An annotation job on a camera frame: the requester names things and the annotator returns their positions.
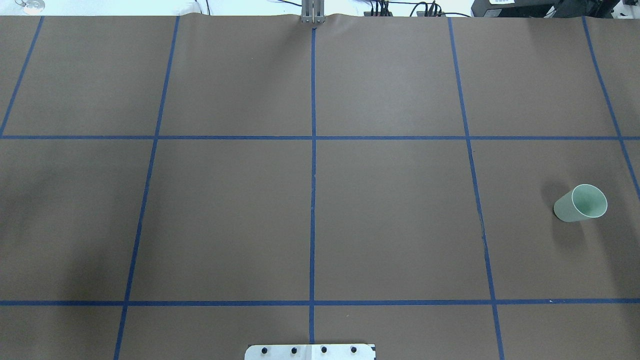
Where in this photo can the green plastic cup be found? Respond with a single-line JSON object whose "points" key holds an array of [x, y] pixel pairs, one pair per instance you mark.
{"points": [[583, 202]]}

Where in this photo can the black power box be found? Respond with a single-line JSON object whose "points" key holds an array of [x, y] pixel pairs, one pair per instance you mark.
{"points": [[561, 9]]}

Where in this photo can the clear tape roll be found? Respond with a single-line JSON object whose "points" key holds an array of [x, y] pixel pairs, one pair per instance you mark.
{"points": [[32, 7]]}

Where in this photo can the aluminium frame post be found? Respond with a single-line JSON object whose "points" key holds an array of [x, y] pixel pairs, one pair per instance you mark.
{"points": [[312, 11]]}

